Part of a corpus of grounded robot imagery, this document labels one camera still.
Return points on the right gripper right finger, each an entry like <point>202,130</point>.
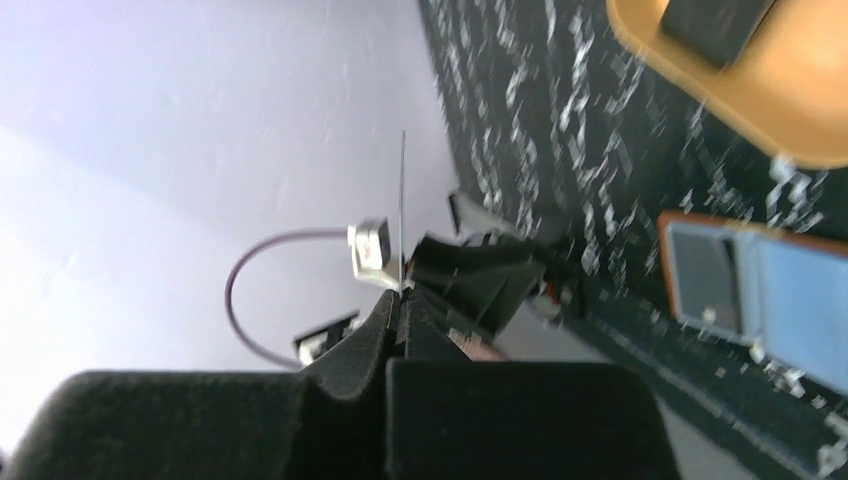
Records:
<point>449,417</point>

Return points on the brown leather card holder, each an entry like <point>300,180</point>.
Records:
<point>793,292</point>

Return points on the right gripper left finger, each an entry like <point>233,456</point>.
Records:
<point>325,422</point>

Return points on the orange oval tray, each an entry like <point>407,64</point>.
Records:
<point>786,94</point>

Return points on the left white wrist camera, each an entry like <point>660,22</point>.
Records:
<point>372,259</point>

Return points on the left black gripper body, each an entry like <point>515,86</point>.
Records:
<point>477,288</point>

